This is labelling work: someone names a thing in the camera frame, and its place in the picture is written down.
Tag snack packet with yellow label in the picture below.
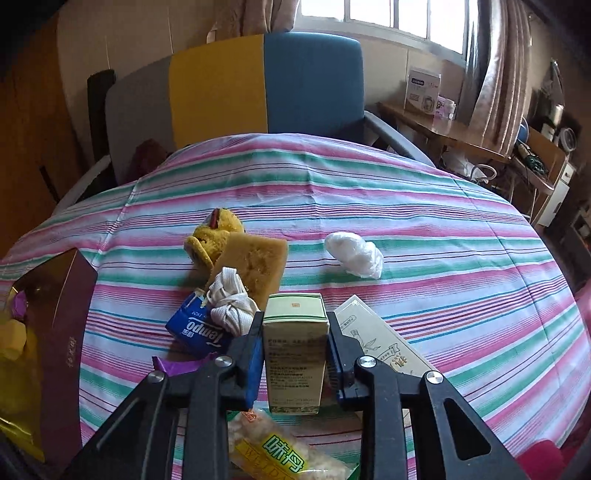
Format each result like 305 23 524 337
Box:
227 408 361 480

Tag wooden desk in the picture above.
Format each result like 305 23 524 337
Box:
376 102 513 163

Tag white knotted cloth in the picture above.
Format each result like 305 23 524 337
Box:
204 267 259 335

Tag blue tissue packet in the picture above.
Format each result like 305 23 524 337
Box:
165 291 236 358

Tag small pink white box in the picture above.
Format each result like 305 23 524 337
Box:
434 96 458 121

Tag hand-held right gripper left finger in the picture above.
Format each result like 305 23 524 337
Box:
60 311 266 480

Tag window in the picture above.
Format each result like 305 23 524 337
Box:
295 0 476 57

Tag yellow sponge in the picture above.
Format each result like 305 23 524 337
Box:
205 232 289 308

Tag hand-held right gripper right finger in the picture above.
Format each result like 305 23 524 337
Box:
325 311 532 480

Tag white cables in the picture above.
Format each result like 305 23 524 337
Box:
459 161 498 186

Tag purple wrapper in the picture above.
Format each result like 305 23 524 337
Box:
152 353 218 379

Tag grey yellow blue sofa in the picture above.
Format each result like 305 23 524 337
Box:
58 32 437 213

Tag wooden wardrobe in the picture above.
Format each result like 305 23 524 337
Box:
0 14 89 259

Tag maroon cardboard box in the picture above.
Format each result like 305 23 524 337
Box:
9 248 99 467

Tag yellow plastic bag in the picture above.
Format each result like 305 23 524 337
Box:
0 318 47 462

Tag white plastic bag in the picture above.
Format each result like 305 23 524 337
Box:
324 231 384 280

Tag yellow plush toy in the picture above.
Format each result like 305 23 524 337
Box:
185 208 245 273

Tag green beige carton box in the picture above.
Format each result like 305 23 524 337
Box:
262 292 331 416

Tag beige curtain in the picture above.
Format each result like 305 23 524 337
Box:
464 0 536 148
240 0 305 35

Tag dark red cloth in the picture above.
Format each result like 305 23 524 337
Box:
129 138 169 182

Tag white appliance box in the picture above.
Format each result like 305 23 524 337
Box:
405 66 441 116

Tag flat beige illustrated box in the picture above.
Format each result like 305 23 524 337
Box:
333 294 437 384

